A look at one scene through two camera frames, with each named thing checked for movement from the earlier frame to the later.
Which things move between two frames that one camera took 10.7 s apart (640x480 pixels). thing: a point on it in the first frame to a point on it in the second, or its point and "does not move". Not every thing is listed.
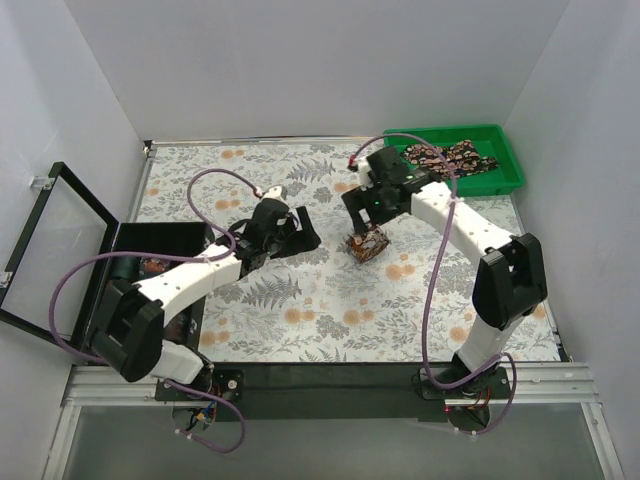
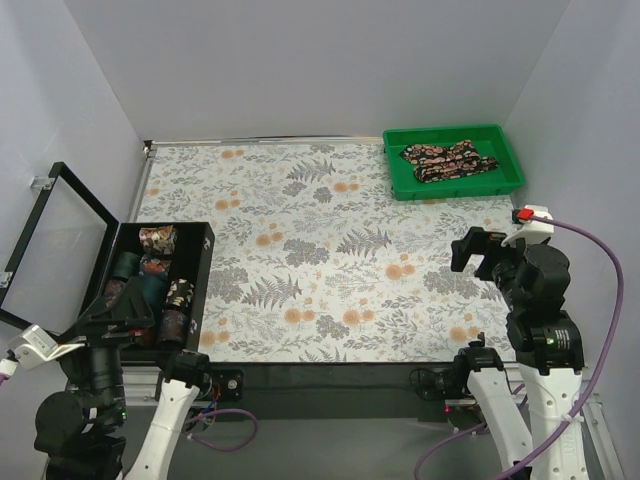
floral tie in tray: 462,157 does not move
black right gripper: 361,198 to 488,257
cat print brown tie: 365,245 to 160,239
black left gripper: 288,232 to 111,329
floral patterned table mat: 420,288 does not move
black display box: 70,251 does not move
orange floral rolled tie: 149,265 does not move
